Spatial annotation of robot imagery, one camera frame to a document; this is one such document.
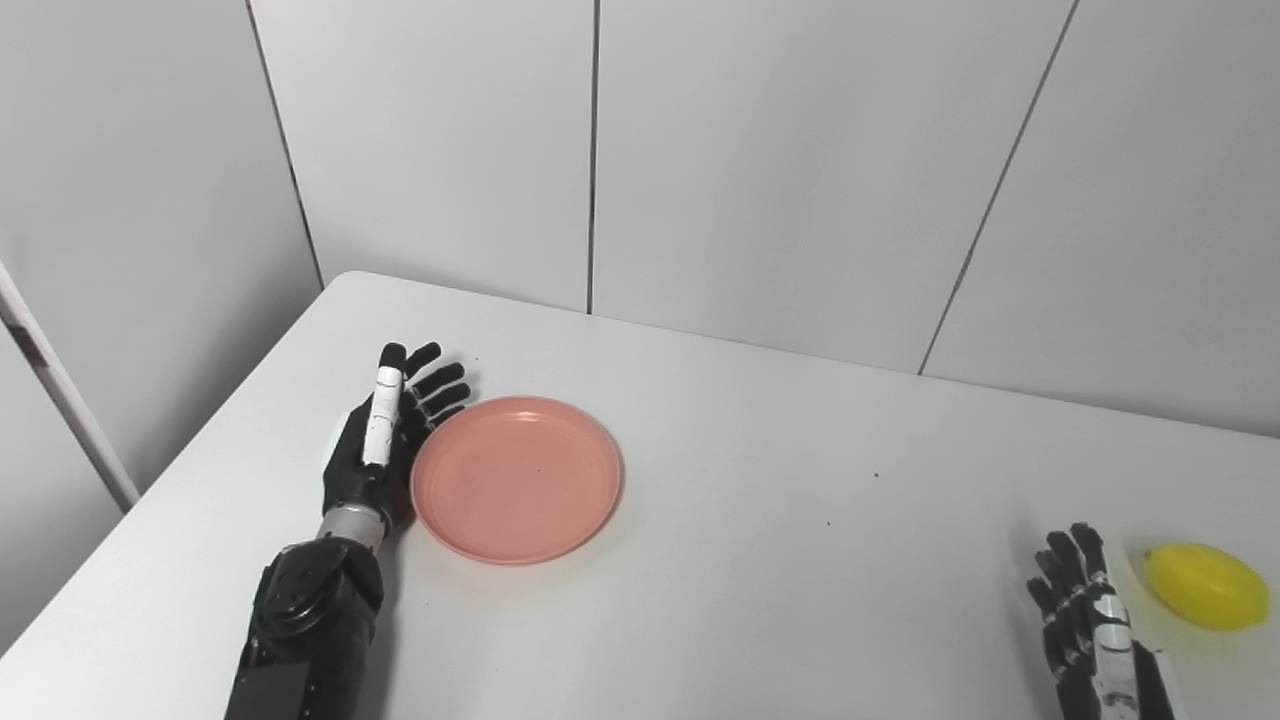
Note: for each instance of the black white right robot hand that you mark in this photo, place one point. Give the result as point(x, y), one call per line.
point(1145, 690)

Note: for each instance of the yellow lemon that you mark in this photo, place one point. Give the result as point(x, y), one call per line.
point(1205, 587)

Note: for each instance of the white slanted post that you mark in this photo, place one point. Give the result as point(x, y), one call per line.
point(70, 400)

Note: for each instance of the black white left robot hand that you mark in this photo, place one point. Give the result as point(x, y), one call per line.
point(350, 470)

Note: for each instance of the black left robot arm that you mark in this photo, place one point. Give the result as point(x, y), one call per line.
point(310, 620)

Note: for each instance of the pink round plate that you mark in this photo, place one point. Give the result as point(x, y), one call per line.
point(515, 480)

